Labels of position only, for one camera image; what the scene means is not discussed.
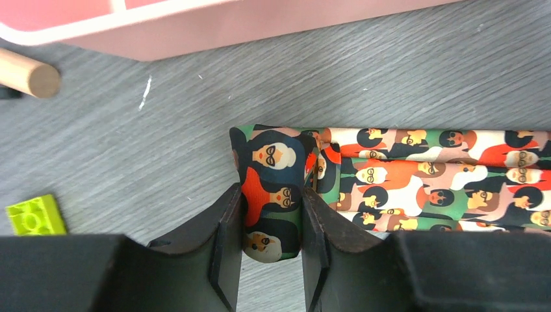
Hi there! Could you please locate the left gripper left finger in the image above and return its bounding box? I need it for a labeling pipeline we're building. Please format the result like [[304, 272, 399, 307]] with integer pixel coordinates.
[[1, 184, 244, 311]]

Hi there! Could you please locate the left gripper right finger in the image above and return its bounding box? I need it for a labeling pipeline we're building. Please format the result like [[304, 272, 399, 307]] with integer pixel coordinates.
[[302, 188, 550, 311]]

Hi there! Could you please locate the floral patterned necktie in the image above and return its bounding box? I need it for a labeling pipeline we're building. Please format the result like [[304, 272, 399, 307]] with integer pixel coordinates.
[[229, 124, 550, 263]]

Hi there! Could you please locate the lime green building plate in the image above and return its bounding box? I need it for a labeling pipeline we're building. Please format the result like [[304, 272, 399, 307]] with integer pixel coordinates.
[[6, 194, 68, 236]]

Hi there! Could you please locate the black microphone with tripod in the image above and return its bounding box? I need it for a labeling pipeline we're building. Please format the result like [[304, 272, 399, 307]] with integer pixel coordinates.
[[0, 85, 22, 100]]

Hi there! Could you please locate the wooden cylinder block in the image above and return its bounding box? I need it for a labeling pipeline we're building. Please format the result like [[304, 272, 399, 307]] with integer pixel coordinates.
[[1, 48, 61, 98]]

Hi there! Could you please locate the pink divided organizer tray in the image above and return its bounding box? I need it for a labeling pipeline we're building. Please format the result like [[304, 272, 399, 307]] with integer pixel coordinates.
[[1, 0, 436, 61]]

